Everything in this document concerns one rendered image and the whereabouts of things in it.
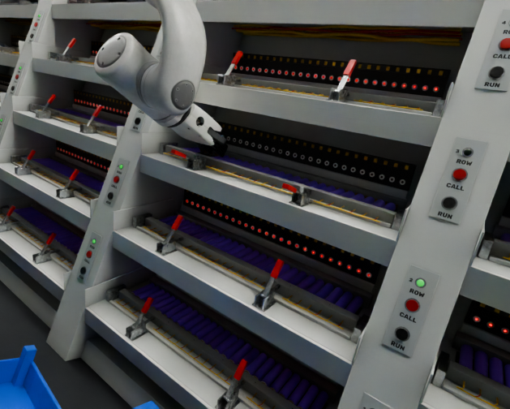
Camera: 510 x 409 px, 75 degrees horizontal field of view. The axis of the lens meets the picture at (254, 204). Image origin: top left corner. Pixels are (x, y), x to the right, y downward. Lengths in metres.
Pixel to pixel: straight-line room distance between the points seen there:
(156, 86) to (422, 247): 0.46
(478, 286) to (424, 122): 0.25
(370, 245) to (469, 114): 0.24
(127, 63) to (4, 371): 0.65
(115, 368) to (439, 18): 0.96
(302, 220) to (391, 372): 0.26
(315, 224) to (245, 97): 0.31
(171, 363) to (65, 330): 0.33
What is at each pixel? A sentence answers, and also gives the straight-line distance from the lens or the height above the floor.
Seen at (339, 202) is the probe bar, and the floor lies 0.57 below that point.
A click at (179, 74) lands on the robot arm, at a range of 0.55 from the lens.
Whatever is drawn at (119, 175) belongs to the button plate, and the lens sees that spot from 0.89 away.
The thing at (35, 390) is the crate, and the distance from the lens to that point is 0.86.
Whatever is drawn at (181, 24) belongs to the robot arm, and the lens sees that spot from 0.56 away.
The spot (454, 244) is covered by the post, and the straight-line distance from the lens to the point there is 0.54.
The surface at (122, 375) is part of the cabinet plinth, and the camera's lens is 0.91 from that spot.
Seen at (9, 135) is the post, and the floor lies 0.45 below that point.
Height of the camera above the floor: 0.51
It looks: level
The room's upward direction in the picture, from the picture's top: 20 degrees clockwise
